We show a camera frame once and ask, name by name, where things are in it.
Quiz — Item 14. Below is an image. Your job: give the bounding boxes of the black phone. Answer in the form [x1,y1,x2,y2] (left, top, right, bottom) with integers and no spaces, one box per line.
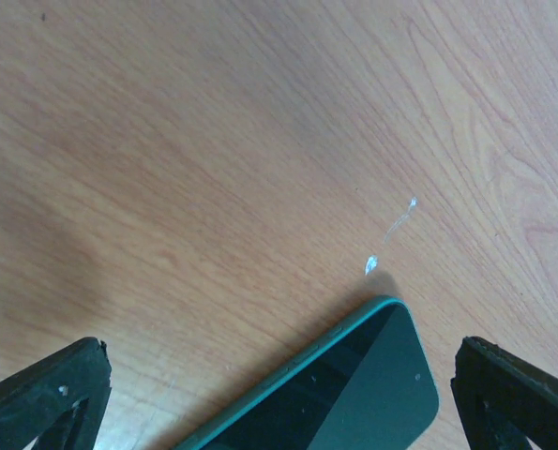
[177,296,439,450]

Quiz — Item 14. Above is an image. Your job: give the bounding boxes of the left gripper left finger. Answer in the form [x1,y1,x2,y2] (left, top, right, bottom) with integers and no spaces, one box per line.
[0,337,112,449]

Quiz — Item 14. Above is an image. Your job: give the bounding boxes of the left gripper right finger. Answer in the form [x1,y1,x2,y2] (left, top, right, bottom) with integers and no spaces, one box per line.
[451,337,558,449]

